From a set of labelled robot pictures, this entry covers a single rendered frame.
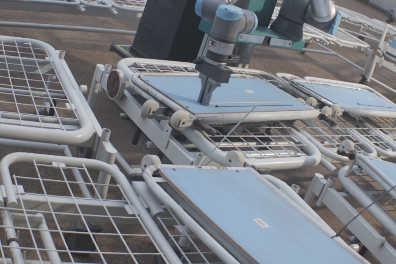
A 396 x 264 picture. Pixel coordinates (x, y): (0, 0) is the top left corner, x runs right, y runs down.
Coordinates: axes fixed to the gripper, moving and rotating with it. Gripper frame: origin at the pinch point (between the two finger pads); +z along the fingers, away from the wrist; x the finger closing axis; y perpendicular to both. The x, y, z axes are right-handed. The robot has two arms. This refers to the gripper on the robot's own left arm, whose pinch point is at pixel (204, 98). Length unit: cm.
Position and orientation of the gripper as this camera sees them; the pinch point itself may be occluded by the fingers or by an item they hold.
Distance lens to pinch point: 200.4
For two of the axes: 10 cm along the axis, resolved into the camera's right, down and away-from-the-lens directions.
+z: -2.7, 9.1, 3.1
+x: 6.4, 4.1, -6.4
